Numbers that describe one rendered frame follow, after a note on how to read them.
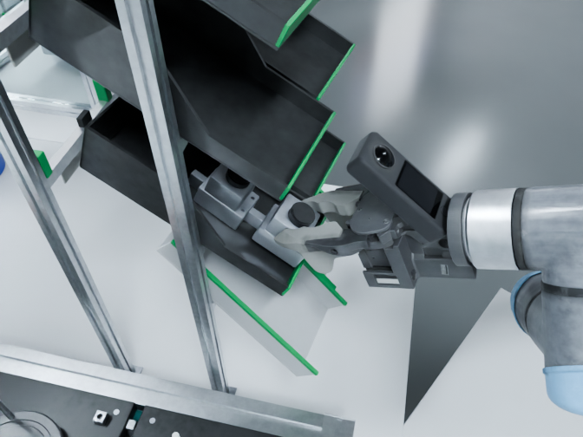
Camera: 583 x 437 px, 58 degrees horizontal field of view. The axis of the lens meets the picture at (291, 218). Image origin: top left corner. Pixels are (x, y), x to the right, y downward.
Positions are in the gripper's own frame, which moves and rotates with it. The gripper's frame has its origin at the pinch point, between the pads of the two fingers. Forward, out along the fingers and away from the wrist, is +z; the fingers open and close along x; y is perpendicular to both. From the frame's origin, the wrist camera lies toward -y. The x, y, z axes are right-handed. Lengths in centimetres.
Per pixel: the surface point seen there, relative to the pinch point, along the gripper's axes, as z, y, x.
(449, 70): 64, 106, 259
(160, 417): 24.1, 21.4, -17.4
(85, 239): 65, 13, 11
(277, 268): 3.5, 5.7, -2.6
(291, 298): 11.3, 19.6, 4.3
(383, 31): 109, 83, 288
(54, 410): 37.1, 15.3, -22.8
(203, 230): 7.6, -3.5, -5.7
